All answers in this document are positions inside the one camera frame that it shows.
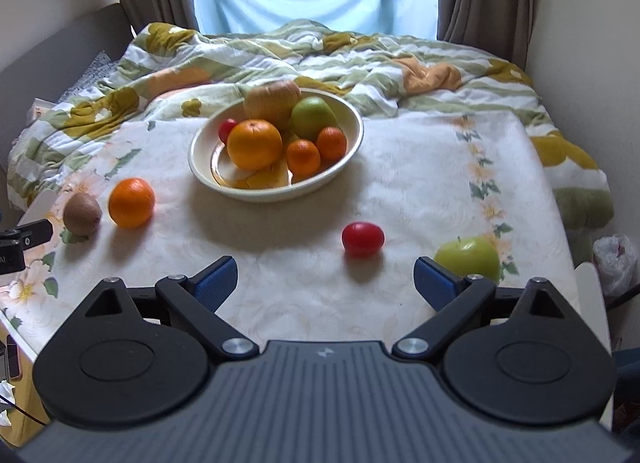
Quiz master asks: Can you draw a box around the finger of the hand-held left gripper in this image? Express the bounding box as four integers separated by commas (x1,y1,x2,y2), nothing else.
0,219,54,250

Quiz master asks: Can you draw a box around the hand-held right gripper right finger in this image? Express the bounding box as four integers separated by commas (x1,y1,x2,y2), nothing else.
391,256,572,360

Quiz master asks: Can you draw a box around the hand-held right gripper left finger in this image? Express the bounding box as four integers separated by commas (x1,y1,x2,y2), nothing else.
80,256,261,361

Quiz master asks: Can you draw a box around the green apple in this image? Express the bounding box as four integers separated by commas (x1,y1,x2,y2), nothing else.
434,236,501,284
291,96,339,141

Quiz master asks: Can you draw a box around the brown kiwi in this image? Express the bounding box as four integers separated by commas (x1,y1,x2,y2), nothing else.
63,192,103,236

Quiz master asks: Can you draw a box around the large orange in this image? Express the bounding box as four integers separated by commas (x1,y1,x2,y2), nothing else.
227,118,284,172
108,178,156,229

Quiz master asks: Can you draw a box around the cream bowl with yellow centre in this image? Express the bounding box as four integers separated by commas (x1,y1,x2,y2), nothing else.
187,86,365,203

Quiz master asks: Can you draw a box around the small mandarin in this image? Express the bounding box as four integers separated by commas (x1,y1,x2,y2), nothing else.
316,126,348,162
285,138,322,176

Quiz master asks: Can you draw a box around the wrinkled yellow apple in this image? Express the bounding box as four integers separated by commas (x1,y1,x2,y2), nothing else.
243,80,302,130

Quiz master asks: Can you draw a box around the floral white tablecloth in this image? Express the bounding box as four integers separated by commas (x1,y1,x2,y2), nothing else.
0,110,585,360

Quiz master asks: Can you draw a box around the small white box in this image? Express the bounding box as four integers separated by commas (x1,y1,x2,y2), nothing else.
30,99,57,122

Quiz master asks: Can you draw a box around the blue patterned pillow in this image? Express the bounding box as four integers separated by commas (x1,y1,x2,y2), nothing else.
65,50,122,95

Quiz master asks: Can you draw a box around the white plastic bag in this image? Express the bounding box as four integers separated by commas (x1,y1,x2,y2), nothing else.
592,234,639,297

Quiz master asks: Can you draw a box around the grey bed headboard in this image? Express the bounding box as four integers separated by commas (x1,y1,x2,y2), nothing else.
0,3,133,144

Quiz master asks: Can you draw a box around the floral striped blanket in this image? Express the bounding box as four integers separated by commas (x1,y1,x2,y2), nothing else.
7,18,616,233

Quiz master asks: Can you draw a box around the thin black cable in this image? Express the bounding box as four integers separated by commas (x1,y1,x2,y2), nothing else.
0,383,51,427

